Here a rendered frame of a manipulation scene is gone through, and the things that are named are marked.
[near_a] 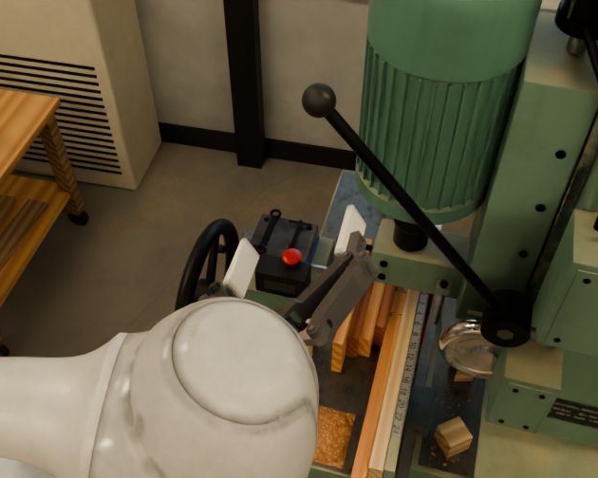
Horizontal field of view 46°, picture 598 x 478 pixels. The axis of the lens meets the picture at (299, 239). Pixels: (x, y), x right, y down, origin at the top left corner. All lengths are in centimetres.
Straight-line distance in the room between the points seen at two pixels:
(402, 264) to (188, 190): 170
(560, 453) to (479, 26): 73
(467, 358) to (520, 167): 31
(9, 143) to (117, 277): 57
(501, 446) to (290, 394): 87
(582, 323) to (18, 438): 61
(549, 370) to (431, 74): 41
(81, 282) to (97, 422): 207
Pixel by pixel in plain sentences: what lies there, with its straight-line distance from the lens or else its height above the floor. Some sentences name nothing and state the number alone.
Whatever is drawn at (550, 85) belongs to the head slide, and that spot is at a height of 142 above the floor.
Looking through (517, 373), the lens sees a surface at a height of 108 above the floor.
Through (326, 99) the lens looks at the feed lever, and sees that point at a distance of 71.
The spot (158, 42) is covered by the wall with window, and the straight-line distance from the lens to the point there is 259.
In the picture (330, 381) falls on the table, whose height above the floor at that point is 90.
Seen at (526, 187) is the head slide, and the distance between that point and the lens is 86.
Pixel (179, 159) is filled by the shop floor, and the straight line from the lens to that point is 278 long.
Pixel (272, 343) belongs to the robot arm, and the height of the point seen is 155.
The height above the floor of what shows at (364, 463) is 94.
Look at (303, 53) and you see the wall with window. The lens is 244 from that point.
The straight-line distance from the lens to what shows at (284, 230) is 114.
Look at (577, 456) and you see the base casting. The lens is 123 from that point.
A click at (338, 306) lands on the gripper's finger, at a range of 62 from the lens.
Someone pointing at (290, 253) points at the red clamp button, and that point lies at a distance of 108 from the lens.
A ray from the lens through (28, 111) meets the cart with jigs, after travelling 226.
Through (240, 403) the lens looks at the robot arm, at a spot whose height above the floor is 155.
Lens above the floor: 185
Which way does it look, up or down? 49 degrees down
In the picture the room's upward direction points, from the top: straight up
